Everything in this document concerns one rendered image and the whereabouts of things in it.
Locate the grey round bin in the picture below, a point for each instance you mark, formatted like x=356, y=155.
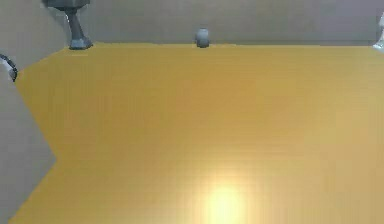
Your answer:
x=202, y=37

